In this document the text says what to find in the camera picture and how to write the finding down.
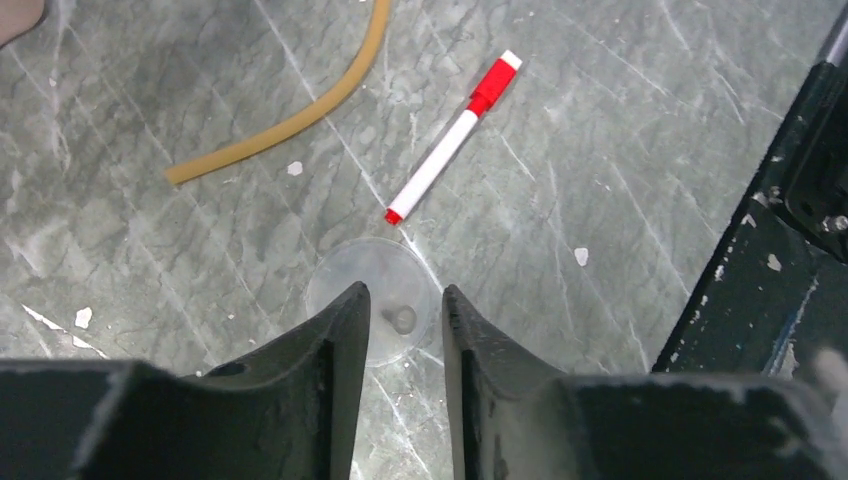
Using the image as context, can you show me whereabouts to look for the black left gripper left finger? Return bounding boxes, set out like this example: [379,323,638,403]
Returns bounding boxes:
[1,282,371,479]

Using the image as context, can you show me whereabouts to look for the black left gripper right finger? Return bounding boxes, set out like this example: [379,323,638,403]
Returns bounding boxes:
[442,285,847,479]

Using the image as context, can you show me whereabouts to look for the clear plastic funnel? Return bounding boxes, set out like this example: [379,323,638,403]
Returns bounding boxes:
[304,237,437,367]

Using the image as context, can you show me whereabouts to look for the yellow rubber tubing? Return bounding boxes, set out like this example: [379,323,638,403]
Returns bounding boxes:
[164,0,391,185]

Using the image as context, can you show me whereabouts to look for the pink plastic bin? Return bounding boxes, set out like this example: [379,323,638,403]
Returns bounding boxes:
[0,0,46,47]

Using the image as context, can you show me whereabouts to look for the red white marker pen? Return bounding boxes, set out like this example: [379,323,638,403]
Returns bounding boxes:
[384,49,523,226]

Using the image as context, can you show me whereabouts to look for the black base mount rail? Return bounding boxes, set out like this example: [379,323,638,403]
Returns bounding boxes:
[653,61,847,375]

